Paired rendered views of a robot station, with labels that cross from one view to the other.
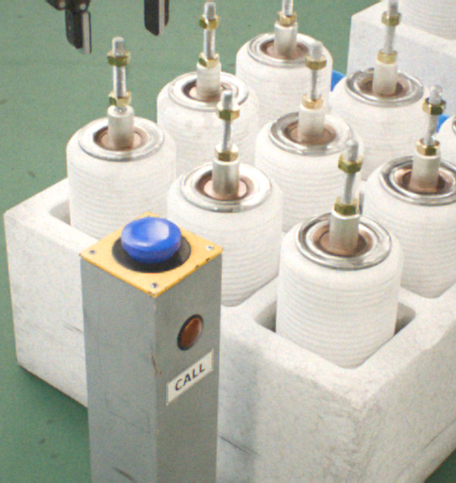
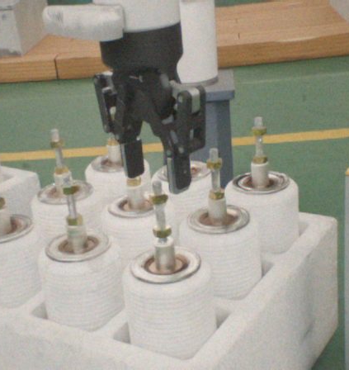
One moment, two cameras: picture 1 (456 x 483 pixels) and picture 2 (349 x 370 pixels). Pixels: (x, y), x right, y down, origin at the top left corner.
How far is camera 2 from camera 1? 1.23 m
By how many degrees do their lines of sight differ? 80
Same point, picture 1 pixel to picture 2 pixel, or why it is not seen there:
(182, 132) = (118, 265)
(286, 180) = (173, 223)
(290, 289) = (288, 211)
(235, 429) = (308, 319)
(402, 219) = not seen: hidden behind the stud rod
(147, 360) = not seen: outside the picture
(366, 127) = (100, 206)
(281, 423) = (319, 278)
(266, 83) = (40, 241)
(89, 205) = (209, 307)
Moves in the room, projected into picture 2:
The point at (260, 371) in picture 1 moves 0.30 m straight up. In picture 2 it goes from (313, 260) to (313, 20)
